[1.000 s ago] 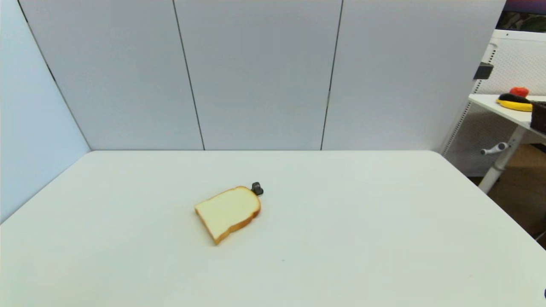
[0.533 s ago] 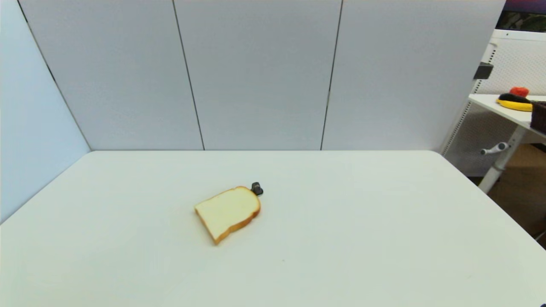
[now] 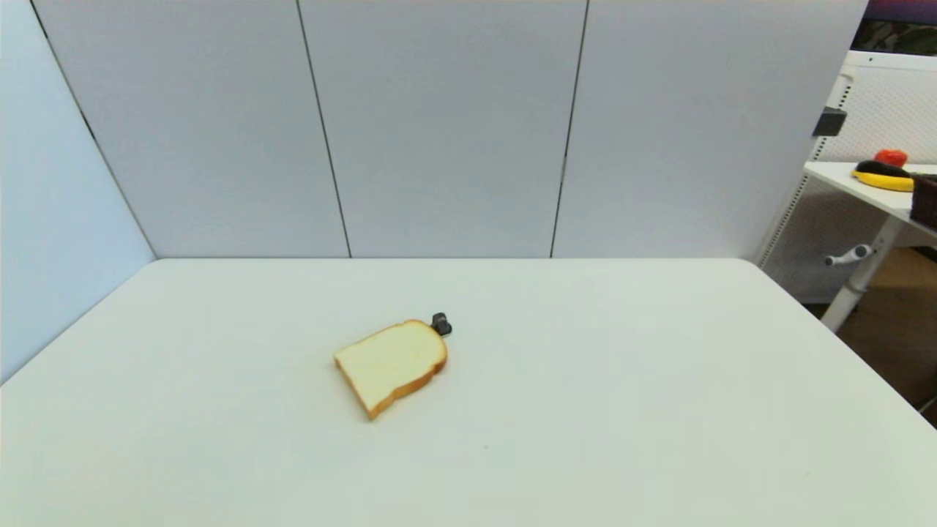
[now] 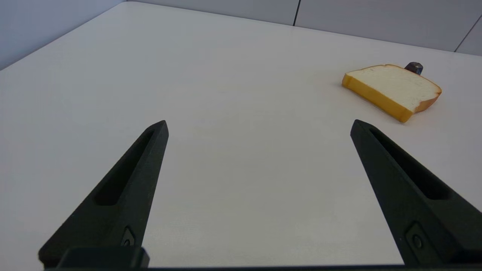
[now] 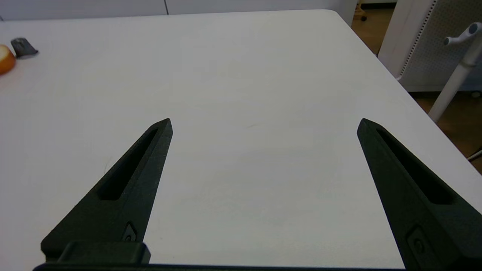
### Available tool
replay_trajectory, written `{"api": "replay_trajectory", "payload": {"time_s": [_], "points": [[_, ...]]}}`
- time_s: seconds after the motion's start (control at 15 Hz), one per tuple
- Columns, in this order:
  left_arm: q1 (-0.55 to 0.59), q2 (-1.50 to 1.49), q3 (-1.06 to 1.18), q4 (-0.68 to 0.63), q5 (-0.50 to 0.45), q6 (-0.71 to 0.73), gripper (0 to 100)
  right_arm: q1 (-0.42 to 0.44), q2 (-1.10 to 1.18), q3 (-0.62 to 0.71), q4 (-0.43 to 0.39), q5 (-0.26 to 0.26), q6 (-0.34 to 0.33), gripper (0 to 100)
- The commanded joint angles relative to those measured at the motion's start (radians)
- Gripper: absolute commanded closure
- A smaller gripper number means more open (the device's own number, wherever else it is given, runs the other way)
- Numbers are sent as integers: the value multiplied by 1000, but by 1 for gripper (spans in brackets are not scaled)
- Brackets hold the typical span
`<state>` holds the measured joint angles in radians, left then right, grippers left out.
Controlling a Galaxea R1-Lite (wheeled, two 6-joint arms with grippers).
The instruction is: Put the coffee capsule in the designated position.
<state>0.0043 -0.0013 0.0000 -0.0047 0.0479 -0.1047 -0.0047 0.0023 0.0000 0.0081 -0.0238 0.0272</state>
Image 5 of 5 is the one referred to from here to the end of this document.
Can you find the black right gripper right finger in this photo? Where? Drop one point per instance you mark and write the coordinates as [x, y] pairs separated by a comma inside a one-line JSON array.
[[421, 210]]

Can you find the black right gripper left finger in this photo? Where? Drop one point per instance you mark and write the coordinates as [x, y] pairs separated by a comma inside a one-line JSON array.
[[124, 195]]

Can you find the dented grey coffee capsule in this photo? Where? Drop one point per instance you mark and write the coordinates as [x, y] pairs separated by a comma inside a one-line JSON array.
[[23, 47]]

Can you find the white side table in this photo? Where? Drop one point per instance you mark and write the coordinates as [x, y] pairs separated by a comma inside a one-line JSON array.
[[452, 86]]

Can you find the white bread slice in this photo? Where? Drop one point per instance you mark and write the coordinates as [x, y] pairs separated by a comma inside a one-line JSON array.
[[5, 60]]

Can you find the wooden furniture leg with caster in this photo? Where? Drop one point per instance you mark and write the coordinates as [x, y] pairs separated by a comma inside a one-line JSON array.
[[360, 10]]

